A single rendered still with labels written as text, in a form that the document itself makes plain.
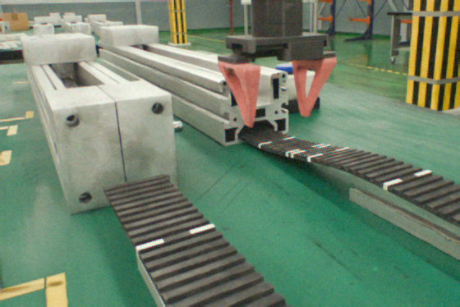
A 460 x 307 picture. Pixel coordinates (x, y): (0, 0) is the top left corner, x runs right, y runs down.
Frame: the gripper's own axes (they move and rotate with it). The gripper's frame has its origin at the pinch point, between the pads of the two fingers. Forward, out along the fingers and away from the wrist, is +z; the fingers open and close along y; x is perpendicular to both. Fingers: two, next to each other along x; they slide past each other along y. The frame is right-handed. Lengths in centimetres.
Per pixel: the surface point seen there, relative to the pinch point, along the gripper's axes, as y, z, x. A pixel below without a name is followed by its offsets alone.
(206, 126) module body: 5.1, 3.2, -10.1
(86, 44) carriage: 15.4, -6.6, -37.0
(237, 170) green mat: 7.0, 4.6, 3.0
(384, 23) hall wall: -792, 42, -751
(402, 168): -1.2, 1.1, 17.9
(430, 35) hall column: -266, 15, -191
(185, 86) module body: 5.2, -1.2, -17.2
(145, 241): 20.5, 1.3, 17.4
